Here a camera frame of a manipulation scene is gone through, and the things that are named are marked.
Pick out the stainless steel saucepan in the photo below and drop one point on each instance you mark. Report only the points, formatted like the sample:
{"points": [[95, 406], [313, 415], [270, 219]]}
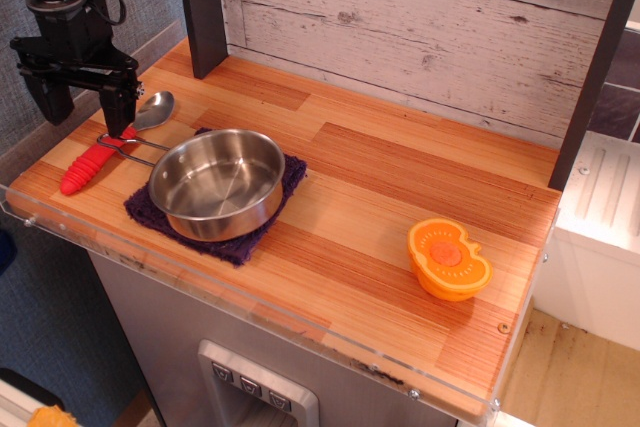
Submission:
{"points": [[215, 186]]}

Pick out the purple cloth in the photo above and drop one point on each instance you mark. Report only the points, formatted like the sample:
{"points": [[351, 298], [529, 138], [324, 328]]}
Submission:
{"points": [[238, 251]]}

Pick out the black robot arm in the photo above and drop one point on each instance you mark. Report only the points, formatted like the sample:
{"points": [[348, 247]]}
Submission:
{"points": [[74, 49]]}

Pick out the grey toy kitchen cabinet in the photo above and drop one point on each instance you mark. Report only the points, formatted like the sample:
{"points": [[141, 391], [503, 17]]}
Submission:
{"points": [[165, 325]]}

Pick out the clear acrylic edge guard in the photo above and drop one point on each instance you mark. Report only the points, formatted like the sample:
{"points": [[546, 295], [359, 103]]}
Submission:
{"points": [[348, 294]]}

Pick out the orange object bottom left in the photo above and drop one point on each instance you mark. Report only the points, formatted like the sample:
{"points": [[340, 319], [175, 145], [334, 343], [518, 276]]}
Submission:
{"points": [[51, 416]]}

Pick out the dark grey right post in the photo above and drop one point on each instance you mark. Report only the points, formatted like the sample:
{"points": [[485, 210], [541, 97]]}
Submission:
{"points": [[616, 20]]}

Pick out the white toy sink unit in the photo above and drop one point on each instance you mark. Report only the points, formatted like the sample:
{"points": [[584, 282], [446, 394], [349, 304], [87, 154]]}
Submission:
{"points": [[589, 275]]}

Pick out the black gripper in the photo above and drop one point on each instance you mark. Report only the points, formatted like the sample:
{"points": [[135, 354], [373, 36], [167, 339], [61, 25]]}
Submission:
{"points": [[75, 46]]}

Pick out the dark grey left post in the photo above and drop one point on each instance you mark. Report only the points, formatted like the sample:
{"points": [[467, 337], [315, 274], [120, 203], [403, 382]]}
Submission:
{"points": [[206, 33]]}

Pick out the red handled metal spoon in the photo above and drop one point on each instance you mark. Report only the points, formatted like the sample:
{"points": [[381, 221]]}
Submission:
{"points": [[155, 112]]}

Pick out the silver dispenser panel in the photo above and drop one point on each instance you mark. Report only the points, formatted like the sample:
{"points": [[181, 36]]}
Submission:
{"points": [[245, 393]]}

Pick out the orange slice toy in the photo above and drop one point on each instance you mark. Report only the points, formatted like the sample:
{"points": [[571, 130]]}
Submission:
{"points": [[446, 262]]}

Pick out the dark grey post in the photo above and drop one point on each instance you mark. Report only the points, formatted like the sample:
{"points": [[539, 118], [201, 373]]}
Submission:
{"points": [[616, 20], [206, 33]]}

